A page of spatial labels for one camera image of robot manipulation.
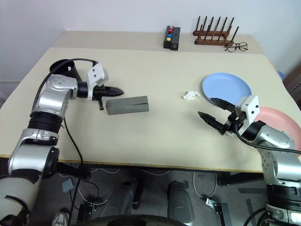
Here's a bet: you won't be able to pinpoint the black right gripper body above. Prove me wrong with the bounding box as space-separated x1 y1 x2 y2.
226 110 246 136

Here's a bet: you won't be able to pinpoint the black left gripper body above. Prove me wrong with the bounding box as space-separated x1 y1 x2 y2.
93 84 106 112

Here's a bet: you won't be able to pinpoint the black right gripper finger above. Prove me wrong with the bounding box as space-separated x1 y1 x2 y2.
209 97 236 113
198 111 229 137

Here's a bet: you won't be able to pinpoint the blue round plate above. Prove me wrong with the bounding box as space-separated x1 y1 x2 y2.
202 72 252 106

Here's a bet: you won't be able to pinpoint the grey rectangular box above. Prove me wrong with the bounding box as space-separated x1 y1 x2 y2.
105 95 150 116

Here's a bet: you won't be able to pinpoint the crumpled white tissue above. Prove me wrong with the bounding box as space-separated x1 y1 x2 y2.
182 90 200 101

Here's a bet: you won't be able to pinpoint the pink round plate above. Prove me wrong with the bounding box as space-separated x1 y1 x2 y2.
253 107 301 158

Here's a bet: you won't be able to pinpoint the dark-framed eyeglasses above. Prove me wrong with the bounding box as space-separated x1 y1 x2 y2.
223 42 249 53

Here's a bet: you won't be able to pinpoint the brown wooden peg rack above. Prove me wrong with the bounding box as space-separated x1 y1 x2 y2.
192 16 240 47

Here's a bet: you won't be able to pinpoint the black box with coloured buttons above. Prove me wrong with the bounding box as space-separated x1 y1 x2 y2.
163 25 175 50

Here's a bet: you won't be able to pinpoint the dark rounded shape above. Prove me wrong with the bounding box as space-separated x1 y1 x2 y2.
167 180 196 223
105 179 144 216

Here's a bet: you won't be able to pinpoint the grey foot pedal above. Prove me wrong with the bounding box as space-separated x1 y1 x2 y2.
62 178 75 193

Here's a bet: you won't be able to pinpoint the small black floor box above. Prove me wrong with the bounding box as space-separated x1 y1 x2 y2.
79 202 101 223

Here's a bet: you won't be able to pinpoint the black round base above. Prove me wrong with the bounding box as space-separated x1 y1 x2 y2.
77 214 196 226

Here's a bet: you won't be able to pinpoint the white sneaker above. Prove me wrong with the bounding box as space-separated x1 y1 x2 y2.
52 210 71 226

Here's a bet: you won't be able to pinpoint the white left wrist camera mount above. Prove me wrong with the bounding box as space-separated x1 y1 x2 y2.
86 61 110 101

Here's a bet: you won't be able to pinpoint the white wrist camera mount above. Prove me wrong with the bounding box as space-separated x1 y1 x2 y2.
235 95 260 134
86 61 110 101

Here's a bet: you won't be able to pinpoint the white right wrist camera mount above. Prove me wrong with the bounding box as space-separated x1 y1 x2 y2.
235 95 260 134

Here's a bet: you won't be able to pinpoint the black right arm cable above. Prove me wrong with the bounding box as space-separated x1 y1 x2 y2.
234 122 301 154

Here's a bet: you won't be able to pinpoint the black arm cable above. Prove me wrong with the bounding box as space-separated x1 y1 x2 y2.
234 122 301 154
48 57 99 226

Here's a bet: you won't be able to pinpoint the black table frame beam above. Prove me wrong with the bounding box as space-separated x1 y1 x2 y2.
216 171 264 187
55 161 91 181

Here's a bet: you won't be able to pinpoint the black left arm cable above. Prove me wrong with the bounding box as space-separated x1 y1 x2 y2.
48 57 99 226

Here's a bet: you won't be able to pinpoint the white floor cable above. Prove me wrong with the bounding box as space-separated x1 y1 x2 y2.
192 171 218 199

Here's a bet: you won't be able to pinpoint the metal floor bracket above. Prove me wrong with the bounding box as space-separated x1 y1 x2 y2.
205 198 223 210

